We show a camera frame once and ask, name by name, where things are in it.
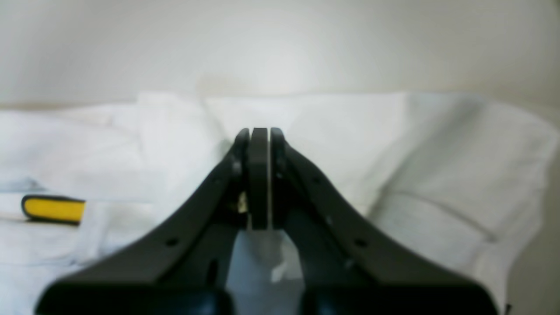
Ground white printed t-shirt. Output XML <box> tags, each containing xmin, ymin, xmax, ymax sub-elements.
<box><xmin>1</xmin><ymin>92</ymin><xmax>559</xmax><ymax>315</ymax></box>

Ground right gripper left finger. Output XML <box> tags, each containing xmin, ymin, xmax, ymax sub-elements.
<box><xmin>35</xmin><ymin>128</ymin><xmax>268</xmax><ymax>315</ymax></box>

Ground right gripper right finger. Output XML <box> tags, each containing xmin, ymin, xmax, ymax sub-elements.
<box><xmin>270</xmin><ymin>128</ymin><xmax>498</xmax><ymax>315</ymax></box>

